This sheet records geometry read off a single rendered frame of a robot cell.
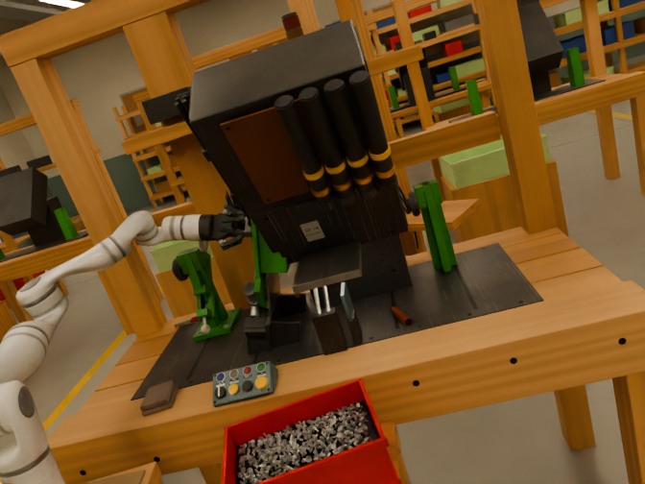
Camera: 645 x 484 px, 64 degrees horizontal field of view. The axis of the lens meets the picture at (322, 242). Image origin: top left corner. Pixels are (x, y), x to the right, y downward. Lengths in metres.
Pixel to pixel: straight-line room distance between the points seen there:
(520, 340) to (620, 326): 0.21
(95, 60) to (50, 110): 10.69
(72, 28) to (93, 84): 10.79
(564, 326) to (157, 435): 0.97
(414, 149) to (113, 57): 10.95
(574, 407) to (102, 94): 11.53
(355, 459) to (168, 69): 1.22
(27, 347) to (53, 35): 0.97
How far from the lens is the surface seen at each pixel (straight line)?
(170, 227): 1.49
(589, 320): 1.25
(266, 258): 1.36
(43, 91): 1.88
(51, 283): 1.48
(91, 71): 12.60
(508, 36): 1.67
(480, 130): 1.76
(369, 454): 1.01
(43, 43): 1.87
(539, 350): 1.24
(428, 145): 1.74
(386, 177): 1.11
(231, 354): 1.52
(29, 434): 1.15
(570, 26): 8.74
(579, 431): 2.22
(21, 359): 1.27
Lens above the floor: 1.54
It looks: 17 degrees down
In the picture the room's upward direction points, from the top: 18 degrees counter-clockwise
